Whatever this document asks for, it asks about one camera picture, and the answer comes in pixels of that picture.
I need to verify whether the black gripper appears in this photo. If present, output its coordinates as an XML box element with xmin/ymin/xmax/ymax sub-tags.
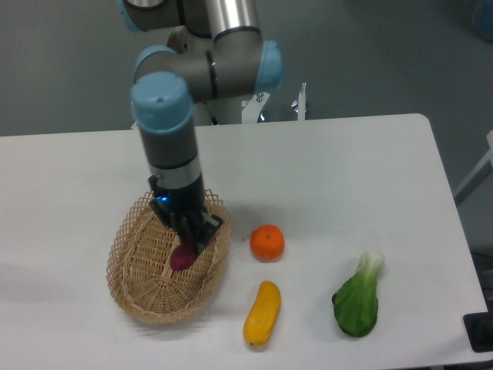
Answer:
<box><xmin>149</xmin><ymin>175</ymin><xmax>223</xmax><ymax>255</ymax></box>

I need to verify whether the yellow mango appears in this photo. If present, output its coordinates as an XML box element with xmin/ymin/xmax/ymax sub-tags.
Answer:
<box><xmin>243</xmin><ymin>281</ymin><xmax>282</xmax><ymax>347</ymax></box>

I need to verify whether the woven wicker basket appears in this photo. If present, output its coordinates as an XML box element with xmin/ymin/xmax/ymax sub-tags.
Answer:
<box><xmin>106</xmin><ymin>190</ymin><xmax>231</xmax><ymax>325</ymax></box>

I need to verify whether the black device at table edge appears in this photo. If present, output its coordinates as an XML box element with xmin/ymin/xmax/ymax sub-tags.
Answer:
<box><xmin>463</xmin><ymin>312</ymin><xmax>492</xmax><ymax>353</ymax></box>

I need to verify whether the purple sweet potato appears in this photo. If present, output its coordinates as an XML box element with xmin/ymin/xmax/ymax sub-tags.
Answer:
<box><xmin>169</xmin><ymin>243</ymin><xmax>197</xmax><ymax>271</ymax></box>

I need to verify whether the orange tangerine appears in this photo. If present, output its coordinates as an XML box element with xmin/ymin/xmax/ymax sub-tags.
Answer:
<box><xmin>250</xmin><ymin>224</ymin><xmax>285</xmax><ymax>261</ymax></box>

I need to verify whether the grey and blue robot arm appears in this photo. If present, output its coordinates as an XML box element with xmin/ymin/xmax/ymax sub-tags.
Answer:
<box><xmin>118</xmin><ymin>1</ymin><xmax>283</xmax><ymax>254</ymax></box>

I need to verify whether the white mounting frame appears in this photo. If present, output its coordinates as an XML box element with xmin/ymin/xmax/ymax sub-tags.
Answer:
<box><xmin>241</xmin><ymin>81</ymin><xmax>310</xmax><ymax>123</ymax></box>

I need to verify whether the green bok choy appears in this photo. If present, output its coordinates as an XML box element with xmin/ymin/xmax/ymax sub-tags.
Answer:
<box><xmin>331</xmin><ymin>251</ymin><xmax>385</xmax><ymax>338</ymax></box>

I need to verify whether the white furniture leg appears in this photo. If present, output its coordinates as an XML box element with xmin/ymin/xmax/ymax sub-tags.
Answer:
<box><xmin>452</xmin><ymin>131</ymin><xmax>492</xmax><ymax>207</ymax></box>

